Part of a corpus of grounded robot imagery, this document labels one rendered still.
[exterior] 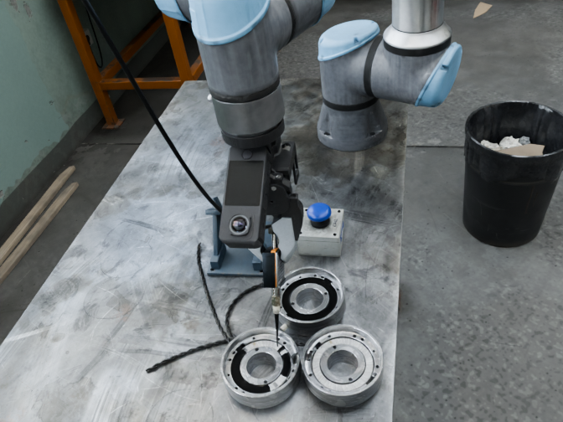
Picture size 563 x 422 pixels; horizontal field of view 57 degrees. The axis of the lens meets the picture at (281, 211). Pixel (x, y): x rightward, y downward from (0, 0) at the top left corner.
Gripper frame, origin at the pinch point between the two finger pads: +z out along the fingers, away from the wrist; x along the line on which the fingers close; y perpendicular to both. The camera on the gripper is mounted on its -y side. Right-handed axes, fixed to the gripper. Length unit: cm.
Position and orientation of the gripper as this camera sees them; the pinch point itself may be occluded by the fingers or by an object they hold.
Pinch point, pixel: (273, 258)
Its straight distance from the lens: 69.2
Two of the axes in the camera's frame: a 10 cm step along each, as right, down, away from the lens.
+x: -9.8, -0.1, 2.0
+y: 1.5, -6.7, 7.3
